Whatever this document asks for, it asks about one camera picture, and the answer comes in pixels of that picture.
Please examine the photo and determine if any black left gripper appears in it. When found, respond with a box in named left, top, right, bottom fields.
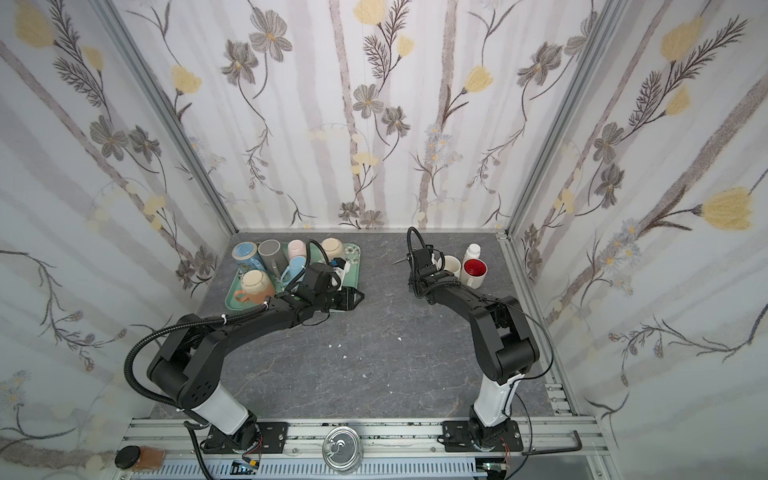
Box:
left=312, top=285, right=367, bottom=313

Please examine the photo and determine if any white cream mug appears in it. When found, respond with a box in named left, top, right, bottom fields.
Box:
left=443, top=255, right=462, bottom=278

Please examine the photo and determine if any white mug with red inside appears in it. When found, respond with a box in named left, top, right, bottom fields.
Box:
left=460, top=258, right=488, bottom=290

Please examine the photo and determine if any green plastic tray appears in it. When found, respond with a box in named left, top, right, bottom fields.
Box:
left=224, top=241, right=362, bottom=311

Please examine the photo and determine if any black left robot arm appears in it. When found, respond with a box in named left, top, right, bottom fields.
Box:
left=123, top=253, right=365, bottom=460

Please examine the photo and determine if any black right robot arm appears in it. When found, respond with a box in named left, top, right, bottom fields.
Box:
left=407, top=245, right=540, bottom=451

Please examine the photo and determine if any beige mug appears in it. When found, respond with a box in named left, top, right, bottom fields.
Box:
left=321, top=237, right=345, bottom=260

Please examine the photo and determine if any light blue mug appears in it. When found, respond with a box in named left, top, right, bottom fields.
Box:
left=280, top=255, right=306, bottom=287

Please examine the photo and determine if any pink mug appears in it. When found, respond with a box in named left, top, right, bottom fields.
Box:
left=287, top=239, right=307, bottom=261

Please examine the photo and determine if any tall dark grey mug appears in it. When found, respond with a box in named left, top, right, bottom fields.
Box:
left=257, top=239, right=289, bottom=277

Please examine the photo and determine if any blue mug with brown rim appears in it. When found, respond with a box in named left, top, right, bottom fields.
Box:
left=231, top=241, right=266, bottom=272

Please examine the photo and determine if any white plastic bottle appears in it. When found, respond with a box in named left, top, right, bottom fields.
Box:
left=463, top=243, right=482, bottom=262

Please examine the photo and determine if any round metal lid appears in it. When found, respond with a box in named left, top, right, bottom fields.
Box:
left=322, top=426, right=363, bottom=474

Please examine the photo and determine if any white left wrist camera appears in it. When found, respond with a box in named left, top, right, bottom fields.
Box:
left=331, top=257, right=350, bottom=290

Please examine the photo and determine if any cream mug with orange handle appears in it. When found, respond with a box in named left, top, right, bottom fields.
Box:
left=234, top=270, right=276, bottom=305

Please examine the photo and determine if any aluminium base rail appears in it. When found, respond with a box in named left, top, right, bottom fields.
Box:
left=111, top=417, right=621, bottom=479

